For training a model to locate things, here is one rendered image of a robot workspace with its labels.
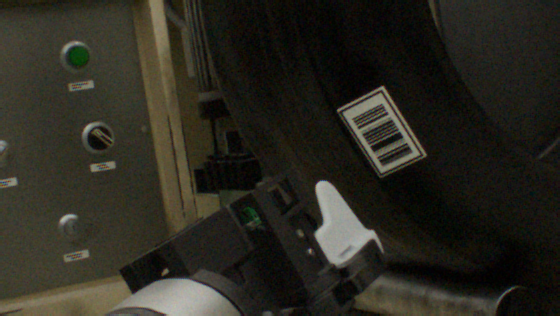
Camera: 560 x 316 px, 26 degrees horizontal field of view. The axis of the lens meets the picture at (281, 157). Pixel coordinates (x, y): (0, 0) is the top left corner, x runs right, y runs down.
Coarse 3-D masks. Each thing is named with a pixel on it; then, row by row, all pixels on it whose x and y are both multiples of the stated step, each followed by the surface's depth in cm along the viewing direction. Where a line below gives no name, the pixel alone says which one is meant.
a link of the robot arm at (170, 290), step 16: (144, 288) 56; (160, 288) 55; (176, 288) 55; (192, 288) 55; (208, 288) 56; (128, 304) 54; (144, 304) 53; (160, 304) 53; (176, 304) 53; (192, 304) 54; (208, 304) 54; (224, 304) 55
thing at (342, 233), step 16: (320, 192) 70; (336, 192) 72; (336, 208) 71; (336, 224) 70; (352, 224) 72; (320, 240) 68; (336, 240) 69; (352, 240) 71; (336, 256) 68; (352, 256) 68
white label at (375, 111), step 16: (368, 96) 85; (384, 96) 85; (352, 112) 86; (368, 112) 86; (384, 112) 85; (352, 128) 87; (368, 128) 86; (384, 128) 86; (400, 128) 86; (368, 144) 87; (384, 144) 87; (400, 144) 86; (416, 144) 86; (384, 160) 87; (400, 160) 87; (416, 160) 86
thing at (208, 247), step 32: (256, 192) 62; (192, 224) 63; (224, 224) 61; (256, 224) 63; (288, 224) 63; (160, 256) 58; (192, 256) 58; (224, 256) 60; (256, 256) 62; (288, 256) 61; (320, 256) 66; (224, 288) 57; (256, 288) 62; (288, 288) 62; (320, 288) 63
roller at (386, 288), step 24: (384, 288) 106; (408, 288) 102; (432, 288) 99; (456, 288) 96; (480, 288) 93; (504, 288) 91; (528, 288) 90; (384, 312) 108; (408, 312) 103; (432, 312) 98; (456, 312) 95; (480, 312) 91; (504, 312) 89; (528, 312) 90
